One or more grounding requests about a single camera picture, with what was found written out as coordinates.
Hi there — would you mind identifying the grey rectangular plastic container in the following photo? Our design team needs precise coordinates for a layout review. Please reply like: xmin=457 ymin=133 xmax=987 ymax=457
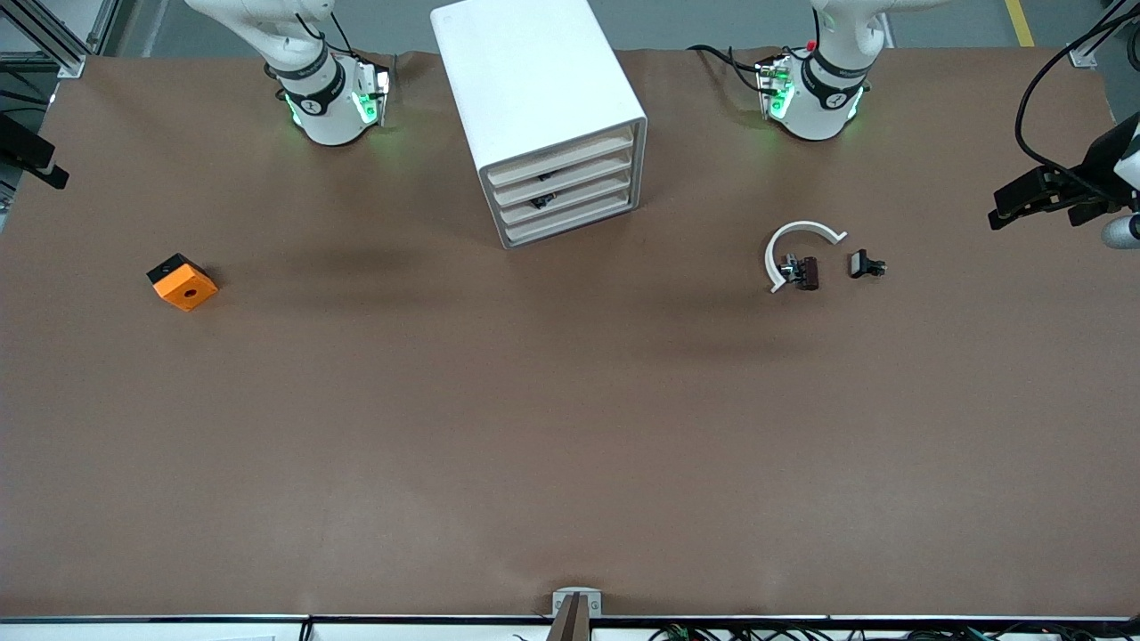
xmin=485 ymin=127 xmax=636 ymax=188

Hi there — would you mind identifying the orange and black box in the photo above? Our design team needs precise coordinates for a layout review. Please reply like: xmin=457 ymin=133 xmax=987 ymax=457
xmin=146 ymin=253 xmax=219 ymax=312

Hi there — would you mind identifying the dark brown connector part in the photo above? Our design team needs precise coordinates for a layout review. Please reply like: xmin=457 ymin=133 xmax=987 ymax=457
xmin=779 ymin=254 xmax=820 ymax=292

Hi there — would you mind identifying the brown table cover mat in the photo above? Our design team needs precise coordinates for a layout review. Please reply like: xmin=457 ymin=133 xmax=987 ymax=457
xmin=0 ymin=45 xmax=1140 ymax=620

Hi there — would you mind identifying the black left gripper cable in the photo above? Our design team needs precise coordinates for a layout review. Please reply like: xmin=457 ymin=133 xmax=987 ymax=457
xmin=1015 ymin=0 xmax=1140 ymax=192

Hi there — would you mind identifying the white curved ring piece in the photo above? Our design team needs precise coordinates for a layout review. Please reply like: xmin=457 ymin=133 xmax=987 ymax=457
xmin=764 ymin=221 xmax=849 ymax=295

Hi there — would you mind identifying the black base cable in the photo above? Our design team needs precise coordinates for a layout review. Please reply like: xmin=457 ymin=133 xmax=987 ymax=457
xmin=688 ymin=43 xmax=776 ymax=94

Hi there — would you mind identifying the white table edge rail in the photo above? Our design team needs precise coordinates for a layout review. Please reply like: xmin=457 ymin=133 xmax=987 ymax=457
xmin=0 ymin=614 xmax=1140 ymax=641

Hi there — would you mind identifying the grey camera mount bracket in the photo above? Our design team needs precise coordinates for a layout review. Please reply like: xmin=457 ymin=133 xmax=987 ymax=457
xmin=551 ymin=588 xmax=603 ymax=641

